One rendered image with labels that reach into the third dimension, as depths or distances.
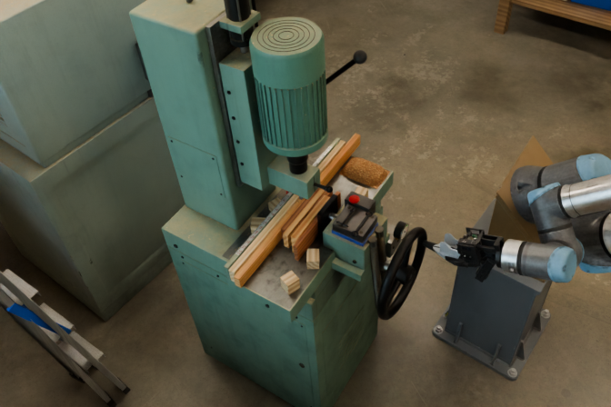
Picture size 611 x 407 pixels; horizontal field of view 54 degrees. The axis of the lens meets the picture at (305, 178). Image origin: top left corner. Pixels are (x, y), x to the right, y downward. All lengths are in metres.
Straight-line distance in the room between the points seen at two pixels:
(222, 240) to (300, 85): 0.69
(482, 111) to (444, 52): 0.63
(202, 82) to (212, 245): 0.58
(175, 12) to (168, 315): 1.57
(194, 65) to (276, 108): 0.23
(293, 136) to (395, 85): 2.34
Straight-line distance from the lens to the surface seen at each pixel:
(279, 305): 1.63
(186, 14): 1.54
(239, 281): 1.65
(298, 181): 1.68
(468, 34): 4.33
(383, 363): 2.56
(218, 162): 1.72
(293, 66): 1.38
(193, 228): 1.97
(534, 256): 1.65
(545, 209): 1.74
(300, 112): 1.47
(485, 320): 2.44
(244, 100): 1.55
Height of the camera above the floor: 2.26
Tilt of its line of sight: 45 degrees down
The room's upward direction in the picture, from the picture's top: 5 degrees counter-clockwise
